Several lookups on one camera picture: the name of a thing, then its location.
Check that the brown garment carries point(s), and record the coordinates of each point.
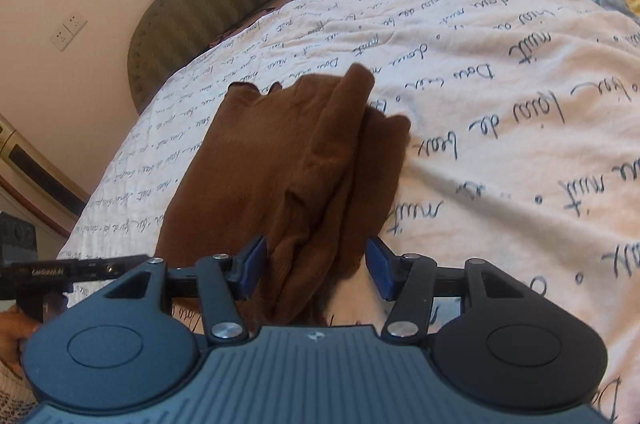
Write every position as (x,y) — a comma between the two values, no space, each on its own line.
(290,179)

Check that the gold standing appliance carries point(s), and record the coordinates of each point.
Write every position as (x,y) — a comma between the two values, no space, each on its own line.
(35,168)

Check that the white wall socket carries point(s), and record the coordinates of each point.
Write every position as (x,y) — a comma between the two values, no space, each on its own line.
(68,30)

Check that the person's left hand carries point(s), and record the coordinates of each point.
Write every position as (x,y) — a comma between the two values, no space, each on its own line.
(17,336)

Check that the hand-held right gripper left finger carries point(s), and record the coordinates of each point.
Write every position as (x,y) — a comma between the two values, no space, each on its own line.
(253,266)

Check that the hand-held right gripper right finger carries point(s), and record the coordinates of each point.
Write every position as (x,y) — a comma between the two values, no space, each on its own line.
(380,269)

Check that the white script-printed blanket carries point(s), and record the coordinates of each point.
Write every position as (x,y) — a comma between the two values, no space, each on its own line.
(500,128)

